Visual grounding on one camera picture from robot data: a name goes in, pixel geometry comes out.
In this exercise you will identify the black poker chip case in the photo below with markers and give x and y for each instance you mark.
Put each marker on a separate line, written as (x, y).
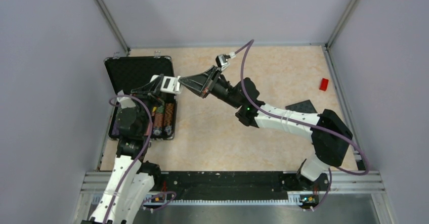
(127, 73)

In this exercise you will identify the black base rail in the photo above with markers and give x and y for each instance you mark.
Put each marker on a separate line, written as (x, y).
(236, 188)

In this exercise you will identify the dark grey studded baseplate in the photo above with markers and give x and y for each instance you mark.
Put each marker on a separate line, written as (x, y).
(303, 106)

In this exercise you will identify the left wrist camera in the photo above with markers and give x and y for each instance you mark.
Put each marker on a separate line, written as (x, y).
(124, 100)

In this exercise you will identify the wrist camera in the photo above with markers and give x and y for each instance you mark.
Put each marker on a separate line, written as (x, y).
(124, 100)
(222, 60)

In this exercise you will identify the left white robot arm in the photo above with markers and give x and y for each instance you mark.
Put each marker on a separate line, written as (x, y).
(131, 179)

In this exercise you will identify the red toy brick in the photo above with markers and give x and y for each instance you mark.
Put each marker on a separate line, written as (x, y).
(324, 83)

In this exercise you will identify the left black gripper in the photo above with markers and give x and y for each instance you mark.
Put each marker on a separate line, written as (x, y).
(151, 92)

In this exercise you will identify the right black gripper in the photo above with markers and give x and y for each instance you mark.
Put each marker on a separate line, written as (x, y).
(202, 84)

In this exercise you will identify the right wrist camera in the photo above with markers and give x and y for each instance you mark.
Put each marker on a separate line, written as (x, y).
(222, 60)

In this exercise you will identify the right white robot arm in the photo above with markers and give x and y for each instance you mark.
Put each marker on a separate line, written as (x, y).
(327, 133)

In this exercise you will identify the white remote control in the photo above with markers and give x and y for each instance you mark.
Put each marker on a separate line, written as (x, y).
(167, 84)

